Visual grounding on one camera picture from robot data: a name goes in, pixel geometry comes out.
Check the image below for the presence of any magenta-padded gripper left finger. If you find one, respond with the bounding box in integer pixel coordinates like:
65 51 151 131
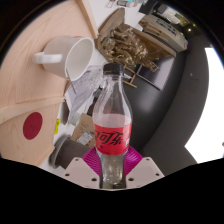
63 146 101 190

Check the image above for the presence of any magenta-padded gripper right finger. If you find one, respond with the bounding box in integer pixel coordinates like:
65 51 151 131
125 145 166 190

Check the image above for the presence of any clear red-labelled drink bottle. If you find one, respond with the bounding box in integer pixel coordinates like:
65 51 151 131
91 62 134 190

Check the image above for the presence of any grey plant saucer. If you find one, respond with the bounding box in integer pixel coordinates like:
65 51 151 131
49 133 73 168

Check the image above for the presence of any yellow sticky note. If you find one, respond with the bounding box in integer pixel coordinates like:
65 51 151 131
54 118 62 136

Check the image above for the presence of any flat round red coaster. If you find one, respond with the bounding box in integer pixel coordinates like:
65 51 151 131
22 111 44 141

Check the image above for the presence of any plastic-wrapped newspaper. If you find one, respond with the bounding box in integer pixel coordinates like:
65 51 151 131
64 64 108 118

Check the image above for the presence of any long ceiling light panel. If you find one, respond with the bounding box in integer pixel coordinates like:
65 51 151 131
184 46 224 164

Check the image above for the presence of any wooden easel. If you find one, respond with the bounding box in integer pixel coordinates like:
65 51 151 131
121 63 159 89

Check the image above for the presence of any white ceramic mug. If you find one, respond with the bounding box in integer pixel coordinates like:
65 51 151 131
32 35 95 82

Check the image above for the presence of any gold sculpture on wooden base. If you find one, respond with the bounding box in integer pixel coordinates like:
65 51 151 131
94 7 178 73

